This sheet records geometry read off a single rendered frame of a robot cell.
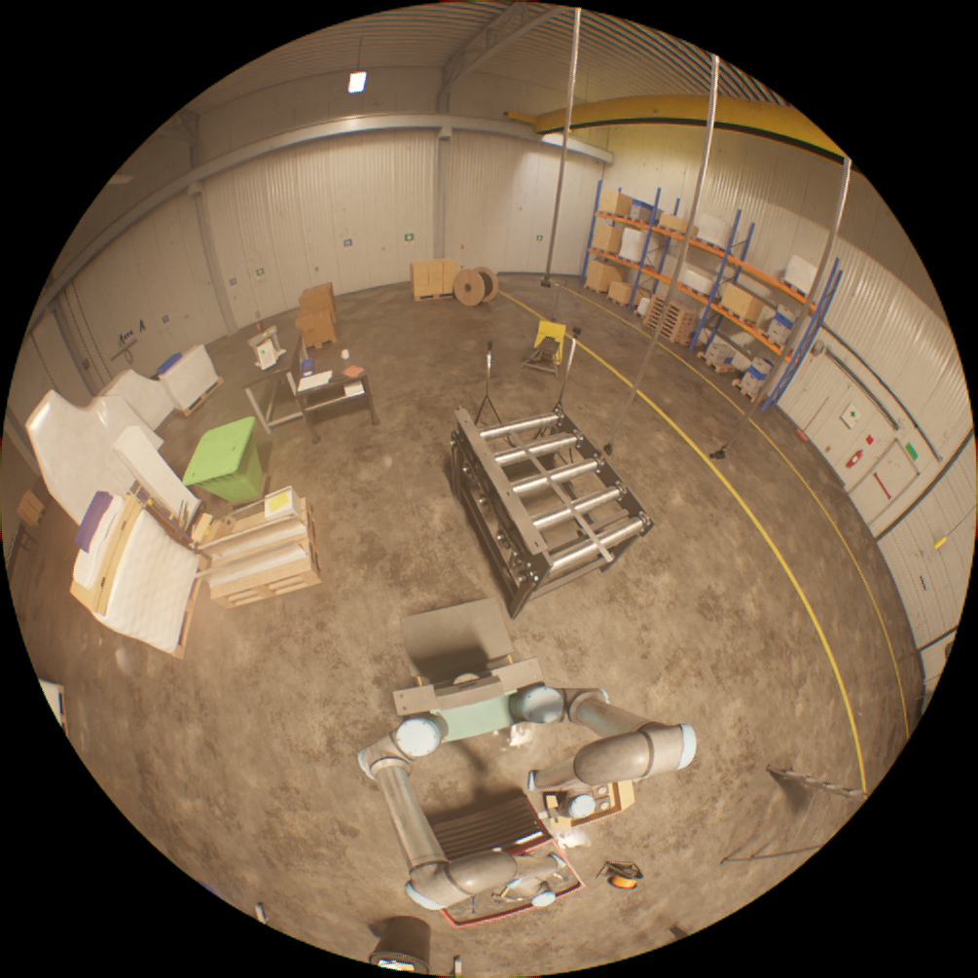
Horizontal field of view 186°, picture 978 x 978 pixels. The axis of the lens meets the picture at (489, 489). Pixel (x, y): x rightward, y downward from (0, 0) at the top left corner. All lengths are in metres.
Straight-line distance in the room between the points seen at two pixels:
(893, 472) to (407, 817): 10.08
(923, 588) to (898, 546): 1.61
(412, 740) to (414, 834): 0.39
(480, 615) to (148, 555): 3.06
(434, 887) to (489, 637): 1.27
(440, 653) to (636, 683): 1.80
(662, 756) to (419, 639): 1.32
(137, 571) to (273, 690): 1.66
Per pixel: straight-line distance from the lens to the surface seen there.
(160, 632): 3.69
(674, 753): 0.75
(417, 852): 0.99
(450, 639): 1.67
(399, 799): 1.11
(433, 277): 8.72
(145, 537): 3.44
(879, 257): 10.11
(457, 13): 9.79
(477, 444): 1.90
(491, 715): 1.44
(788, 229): 10.41
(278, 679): 3.00
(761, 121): 7.52
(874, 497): 10.01
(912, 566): 10.82
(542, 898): 1.52
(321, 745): 2.84
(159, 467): 4.06
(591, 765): 0.73
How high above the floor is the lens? 2.49
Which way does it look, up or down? 52 degrees down
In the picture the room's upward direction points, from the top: 5 degrees clockwise
